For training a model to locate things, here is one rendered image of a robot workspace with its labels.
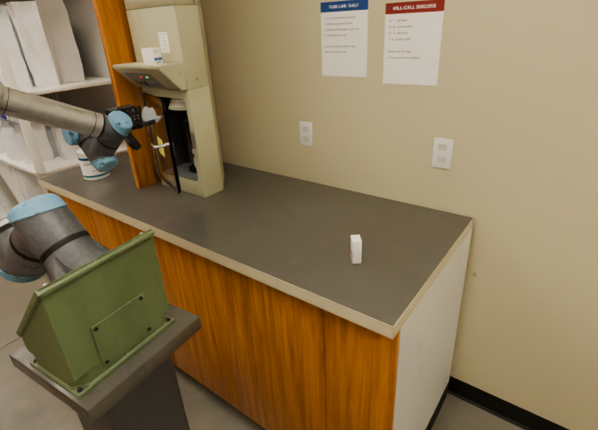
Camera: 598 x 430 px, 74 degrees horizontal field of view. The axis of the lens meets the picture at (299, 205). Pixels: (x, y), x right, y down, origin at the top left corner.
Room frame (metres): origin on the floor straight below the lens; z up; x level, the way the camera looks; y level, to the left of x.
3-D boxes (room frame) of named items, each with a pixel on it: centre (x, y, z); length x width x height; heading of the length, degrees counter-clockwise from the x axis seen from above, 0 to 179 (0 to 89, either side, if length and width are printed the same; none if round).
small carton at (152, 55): (1.65, 0.54, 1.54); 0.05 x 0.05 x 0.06; 71
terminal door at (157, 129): (1.68, 0.59, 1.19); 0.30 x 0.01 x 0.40; 32
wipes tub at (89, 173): (2.00, 1.07, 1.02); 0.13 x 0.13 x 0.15
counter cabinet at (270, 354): (1.67, 0.36, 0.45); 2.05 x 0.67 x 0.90; 52
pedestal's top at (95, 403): (0.78, 0.50, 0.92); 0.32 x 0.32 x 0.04; 58
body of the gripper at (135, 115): (1.46, 0.62, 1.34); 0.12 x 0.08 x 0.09; 142
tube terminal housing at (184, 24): (1.82, 0.47, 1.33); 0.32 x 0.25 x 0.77; 52
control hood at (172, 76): (1.68, 0.58, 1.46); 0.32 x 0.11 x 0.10; 52
